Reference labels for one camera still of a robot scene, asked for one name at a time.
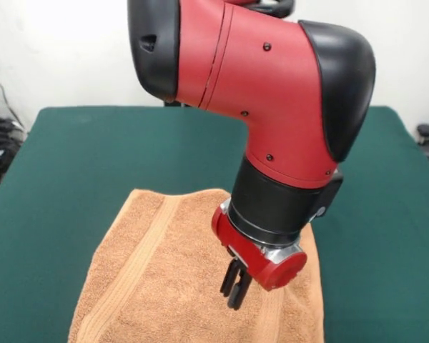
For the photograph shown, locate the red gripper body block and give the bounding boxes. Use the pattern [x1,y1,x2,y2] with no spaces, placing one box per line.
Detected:
[210,209,307,292]

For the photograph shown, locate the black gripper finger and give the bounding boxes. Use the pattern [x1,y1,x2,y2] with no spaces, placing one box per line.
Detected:
[220,259,241,298]
[227,269,253,310]

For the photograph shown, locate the orange terry towel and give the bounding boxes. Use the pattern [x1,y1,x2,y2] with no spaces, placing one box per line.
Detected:
[66,188,325,343]

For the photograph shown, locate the dark green table cloth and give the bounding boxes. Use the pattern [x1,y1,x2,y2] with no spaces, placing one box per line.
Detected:
[0,105,429,343]

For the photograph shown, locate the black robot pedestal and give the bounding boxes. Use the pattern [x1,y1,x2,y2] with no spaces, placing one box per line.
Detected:
[164,0,296,108]

